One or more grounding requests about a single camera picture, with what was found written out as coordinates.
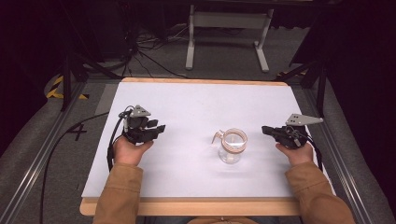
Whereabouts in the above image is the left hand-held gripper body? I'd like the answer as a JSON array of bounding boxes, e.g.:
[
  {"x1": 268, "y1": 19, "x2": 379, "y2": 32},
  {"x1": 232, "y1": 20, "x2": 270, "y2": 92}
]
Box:
[{"x1": 121, "y1": 105, "x2": 161, "y2": 146}]

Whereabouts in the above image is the clear glass jar wooden rim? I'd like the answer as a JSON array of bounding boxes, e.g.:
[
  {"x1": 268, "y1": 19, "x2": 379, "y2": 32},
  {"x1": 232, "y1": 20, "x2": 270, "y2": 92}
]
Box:
[{"x1": 211, "y1": 127, "x2": 249, "y2": 165}]

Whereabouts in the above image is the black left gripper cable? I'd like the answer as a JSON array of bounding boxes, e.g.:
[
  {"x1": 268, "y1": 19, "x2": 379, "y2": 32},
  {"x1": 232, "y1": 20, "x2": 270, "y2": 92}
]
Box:
[{"x1": 106, "y1": 105, "x2": 135, "y2": 173}]

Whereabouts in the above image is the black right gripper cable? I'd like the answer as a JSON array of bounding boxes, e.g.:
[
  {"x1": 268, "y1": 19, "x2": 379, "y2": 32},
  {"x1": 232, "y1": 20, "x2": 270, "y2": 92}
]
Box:
[{"x1": 305, "y1": 135, "x2": 324, "y2": 173}]

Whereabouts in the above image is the person's left hand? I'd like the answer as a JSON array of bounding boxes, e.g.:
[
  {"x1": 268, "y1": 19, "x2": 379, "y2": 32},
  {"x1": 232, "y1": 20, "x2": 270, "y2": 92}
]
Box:
[{"x1": 112, "y1": 135, "x2": 155, "y2": 168}]

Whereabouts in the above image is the person's torso clothing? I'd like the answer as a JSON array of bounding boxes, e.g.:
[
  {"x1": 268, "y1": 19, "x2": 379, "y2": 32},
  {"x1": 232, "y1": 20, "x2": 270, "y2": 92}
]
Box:
[{"x1": 186, "y1": 216, "x2": 260, "y2": 224}]

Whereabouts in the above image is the black tripod stand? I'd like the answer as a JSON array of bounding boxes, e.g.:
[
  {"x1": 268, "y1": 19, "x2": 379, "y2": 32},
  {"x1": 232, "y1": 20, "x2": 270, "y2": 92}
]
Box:
[
  {"x1": 59, "y1": 0, "x2": 123, "y2": 112},
  {"x1": 274, "y1": 57, "x2": 329, "y2": 119}
]

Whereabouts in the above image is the white metal frame stand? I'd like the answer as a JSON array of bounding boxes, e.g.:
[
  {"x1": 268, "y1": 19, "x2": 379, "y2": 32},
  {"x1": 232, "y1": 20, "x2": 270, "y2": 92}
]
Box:
[{"x1": 185, "y1": 4, "x2": 276, "y2": 74}]

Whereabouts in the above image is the wooden table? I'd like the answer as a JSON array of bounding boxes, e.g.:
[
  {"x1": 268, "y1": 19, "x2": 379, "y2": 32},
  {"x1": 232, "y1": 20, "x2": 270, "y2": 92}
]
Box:
[{"x1": 78, "y1": 77, "x2": 337, "y2": 217}]

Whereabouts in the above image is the bundle of black floor cables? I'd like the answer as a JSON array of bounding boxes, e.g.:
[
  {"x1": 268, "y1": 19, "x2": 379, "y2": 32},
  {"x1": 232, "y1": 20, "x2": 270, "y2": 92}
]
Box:
[{"x1": 122, "y1": 22, "x2": 191, "y2": 79}]

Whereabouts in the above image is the black floor cable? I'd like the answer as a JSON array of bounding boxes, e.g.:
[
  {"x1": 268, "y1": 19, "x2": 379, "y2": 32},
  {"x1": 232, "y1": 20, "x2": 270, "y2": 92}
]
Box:
[{"x1": 38, "y1": 111, "x2": 110, "y2": 224}]

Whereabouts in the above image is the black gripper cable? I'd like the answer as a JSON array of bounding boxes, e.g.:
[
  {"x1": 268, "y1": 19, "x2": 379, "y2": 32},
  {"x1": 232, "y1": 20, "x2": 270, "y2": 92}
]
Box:
[
  {"x1": 305, "y1": 135, "x2": 324, "y2": 173},
  {"x1": 106, "y1": 105, "x2": 135, "y2": 173}
]

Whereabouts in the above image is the white table mat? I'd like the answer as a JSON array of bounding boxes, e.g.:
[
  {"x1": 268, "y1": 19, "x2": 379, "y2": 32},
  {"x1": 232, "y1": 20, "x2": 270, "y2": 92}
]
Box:
[{"x1": 80, "y1": 81, "x2": 336, "y2": 199}]

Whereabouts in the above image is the grey metal floor rail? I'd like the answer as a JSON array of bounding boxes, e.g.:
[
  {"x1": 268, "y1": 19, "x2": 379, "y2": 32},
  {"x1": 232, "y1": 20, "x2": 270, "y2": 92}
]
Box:
[
  {"x1": 302, "y1": 87, "x2": 376, "y2": 224},
  {"x1": 0, "y1": 79, "x2": 89, "y2": 224}
]

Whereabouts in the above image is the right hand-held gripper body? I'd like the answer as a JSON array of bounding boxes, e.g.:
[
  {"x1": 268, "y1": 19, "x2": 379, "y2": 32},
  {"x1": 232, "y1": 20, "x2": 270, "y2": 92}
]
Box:
[{"x1": 275, "y1": 113, "x2": 325, "y2": 150}]

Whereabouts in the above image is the yellow black hazard tape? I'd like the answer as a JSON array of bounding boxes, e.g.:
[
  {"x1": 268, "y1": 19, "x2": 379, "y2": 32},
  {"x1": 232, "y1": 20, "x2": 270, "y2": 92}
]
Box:
[{"x1": 46, "y1": 75, "x2": 91, "y2": 101}]

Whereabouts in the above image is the person's right hand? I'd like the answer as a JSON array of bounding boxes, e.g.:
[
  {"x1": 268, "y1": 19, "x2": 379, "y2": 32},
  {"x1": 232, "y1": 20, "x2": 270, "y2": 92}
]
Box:
[{"x1": 275, "y1": 142, "x2": 315, "y2": 167}]

